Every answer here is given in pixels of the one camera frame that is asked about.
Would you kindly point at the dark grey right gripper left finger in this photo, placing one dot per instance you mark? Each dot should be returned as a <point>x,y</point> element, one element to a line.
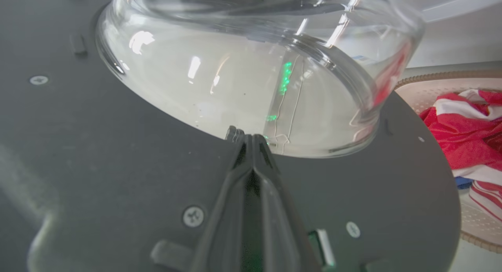
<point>224,209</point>

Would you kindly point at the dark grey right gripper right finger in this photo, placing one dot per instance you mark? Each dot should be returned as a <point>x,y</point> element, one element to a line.
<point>279,217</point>

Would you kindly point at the washing machine door glass bowl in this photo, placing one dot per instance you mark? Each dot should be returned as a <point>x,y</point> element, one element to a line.
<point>117,154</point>

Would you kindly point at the white washing machine body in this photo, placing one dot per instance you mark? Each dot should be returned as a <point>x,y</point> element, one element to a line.
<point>451,25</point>

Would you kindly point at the blue cloth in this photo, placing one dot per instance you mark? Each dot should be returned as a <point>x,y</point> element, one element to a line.
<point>462,182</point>

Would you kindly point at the beige perforated laundry basket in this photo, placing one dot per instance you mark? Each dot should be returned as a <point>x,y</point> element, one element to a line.
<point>476,225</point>

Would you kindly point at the red white striped garment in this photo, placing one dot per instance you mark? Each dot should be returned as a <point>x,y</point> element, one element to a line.
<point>468,135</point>

